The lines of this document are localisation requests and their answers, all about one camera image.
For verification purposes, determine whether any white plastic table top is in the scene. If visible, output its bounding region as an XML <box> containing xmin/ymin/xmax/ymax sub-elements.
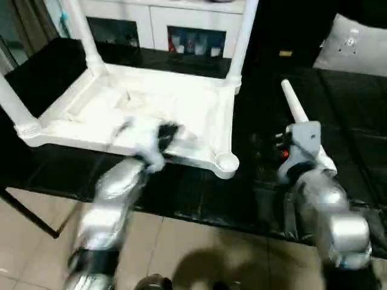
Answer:
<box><xmin>16</xmin><ymin>62</ymin><xmax>242</xmax><ymax>181</ymax></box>

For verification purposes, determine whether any white glass-door cabinet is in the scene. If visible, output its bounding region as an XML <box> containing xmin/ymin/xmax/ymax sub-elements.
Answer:
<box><xmin>68</xmin><ymin>0</ymin><xmax>249</xmax><ymax>59</ymax></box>

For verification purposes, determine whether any black box with gold label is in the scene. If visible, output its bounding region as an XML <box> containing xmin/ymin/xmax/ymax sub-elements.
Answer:
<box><xmin>244</xmin><ymin>0</ymin><xmax>337</xmax><ymax>71</ymax></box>

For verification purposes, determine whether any grey cushion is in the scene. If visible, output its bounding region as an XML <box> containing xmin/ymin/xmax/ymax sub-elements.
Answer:
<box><xmin>313</xmin><ymin>13</ymin><xmax>387</xmax><ymax>74</ymax></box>

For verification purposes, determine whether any black work mat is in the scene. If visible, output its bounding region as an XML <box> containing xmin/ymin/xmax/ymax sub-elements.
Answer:
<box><xmin>0</xmin><ymin>37</ymin><xmax>387</xmax><ymax>258</ymax></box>

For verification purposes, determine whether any dark robot right foot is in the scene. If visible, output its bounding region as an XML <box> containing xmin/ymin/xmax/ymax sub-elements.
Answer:
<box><xmin>213</xmin><ymin>280</ymin><xmax>243</xmax><ymax>290</ymax></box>

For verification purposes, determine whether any dark robot foot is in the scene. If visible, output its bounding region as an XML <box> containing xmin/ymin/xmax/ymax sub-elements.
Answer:
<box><xmin>213</xmin><ymin>280</ymin><xmax>243</xmax><ymax>290</ymax></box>
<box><xmin>135</xmin><ymin>273</ymin><xmax>174</xmax><ymax>290</ymax></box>

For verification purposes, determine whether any dark robot left foot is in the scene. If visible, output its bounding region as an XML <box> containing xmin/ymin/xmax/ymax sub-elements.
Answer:
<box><xmin>135</xmin><ymin>273</ymin><xmax>174</xmax><ymax>290</ymax></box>

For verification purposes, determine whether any white pipe with blue clip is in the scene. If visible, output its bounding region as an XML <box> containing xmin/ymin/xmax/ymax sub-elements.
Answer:
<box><xmin>59</xmin><ymin>5</ymin><xmax>73</xmax><ymax>39</ymax></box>

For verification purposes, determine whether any black metal support bar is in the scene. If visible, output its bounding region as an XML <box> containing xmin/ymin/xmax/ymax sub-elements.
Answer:
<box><xmin>4</xmin><ymin>187</ymin><xmax>60</xmax><ymax>240</ymax></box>

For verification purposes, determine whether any beige curtain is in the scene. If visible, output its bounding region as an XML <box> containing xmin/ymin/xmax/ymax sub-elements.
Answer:
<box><xmin>11</xmin><ymin>0</ymin><xmax>59</xmax><ymax>59</ymax></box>

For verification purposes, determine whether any grey framed glass door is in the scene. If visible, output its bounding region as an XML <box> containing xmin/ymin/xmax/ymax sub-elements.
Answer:
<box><xmin>0</xmin><ymin>0</ymin><xmax>28</xmax><ymax>77</ymax></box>

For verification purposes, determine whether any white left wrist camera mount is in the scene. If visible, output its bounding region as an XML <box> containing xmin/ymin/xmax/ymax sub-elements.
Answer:
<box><xmin>113</xmin><ymin>116</ymin><xmax>166</xmax><ymax>173</ymax></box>

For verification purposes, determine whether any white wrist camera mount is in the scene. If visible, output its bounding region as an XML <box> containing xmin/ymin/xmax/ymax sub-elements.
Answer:
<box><xmin>113</xmin><ymin>116</ymin><xmax>166</xmax><ymax>173</ymax></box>
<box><xmin>278</xmin><ymin>120</ymin><xmax>324</xmax><ymax>182</ymax></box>

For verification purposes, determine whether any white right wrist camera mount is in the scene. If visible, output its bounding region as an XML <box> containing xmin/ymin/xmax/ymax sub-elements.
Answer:
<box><xmin>278</xmin><ymin>120</ymin><xmax>324</xmax><ymax>182</ymax></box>

